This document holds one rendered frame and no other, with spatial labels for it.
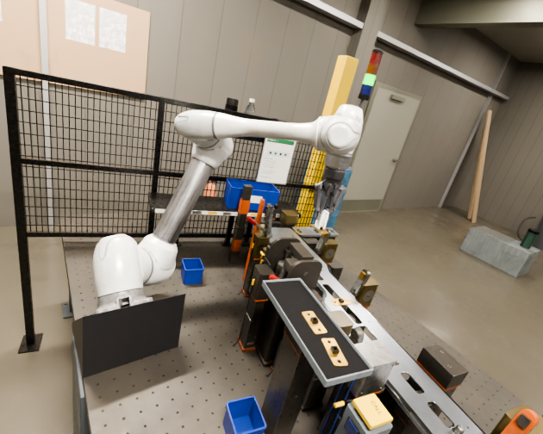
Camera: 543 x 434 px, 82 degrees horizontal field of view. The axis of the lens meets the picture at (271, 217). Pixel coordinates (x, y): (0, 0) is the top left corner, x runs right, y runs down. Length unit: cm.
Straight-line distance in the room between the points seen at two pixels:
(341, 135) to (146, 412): 103
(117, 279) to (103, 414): 41
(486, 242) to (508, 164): 351
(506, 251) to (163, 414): 533
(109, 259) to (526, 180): 860
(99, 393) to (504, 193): 874
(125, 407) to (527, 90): 910
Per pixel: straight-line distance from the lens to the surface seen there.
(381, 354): 100
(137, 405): 125
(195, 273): 168
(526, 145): 907
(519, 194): 903
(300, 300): 96
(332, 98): 223
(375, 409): 78
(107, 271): 124
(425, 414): 109
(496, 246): 591
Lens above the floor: 171
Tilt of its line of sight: 22 degrees down
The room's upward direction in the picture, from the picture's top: 14 degrees clockwise
